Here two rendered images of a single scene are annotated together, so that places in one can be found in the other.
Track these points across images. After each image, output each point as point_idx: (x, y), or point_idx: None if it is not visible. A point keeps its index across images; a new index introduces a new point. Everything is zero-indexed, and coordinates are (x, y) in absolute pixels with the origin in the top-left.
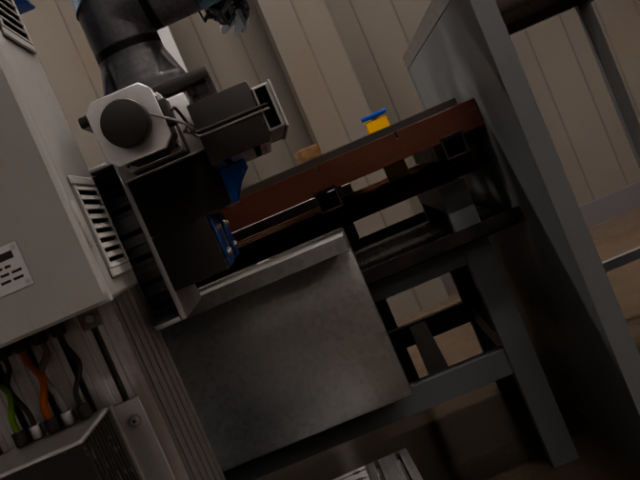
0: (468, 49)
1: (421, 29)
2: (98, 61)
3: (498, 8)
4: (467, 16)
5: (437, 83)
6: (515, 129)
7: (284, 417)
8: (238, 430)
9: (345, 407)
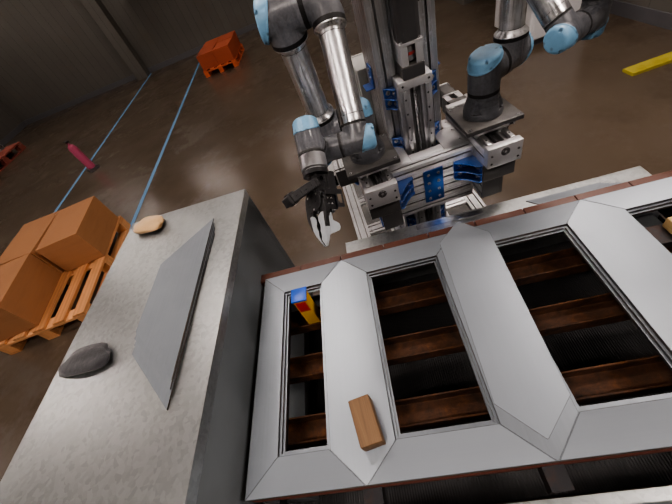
0: (254, 238)
1: (222, 317)
2: None
3: (96, 472)
4: (252, 214)
5: (238, 367)
6: (273, 242)
7: None
8: None
9: None
